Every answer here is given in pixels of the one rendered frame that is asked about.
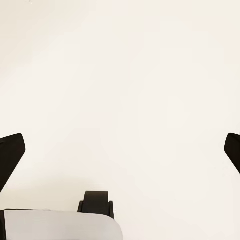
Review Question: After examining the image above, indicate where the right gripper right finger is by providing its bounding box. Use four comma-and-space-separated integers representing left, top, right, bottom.
224, 132, 240, 173

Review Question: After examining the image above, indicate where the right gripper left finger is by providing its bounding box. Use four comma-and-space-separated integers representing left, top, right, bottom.
0, 133, 26, 193

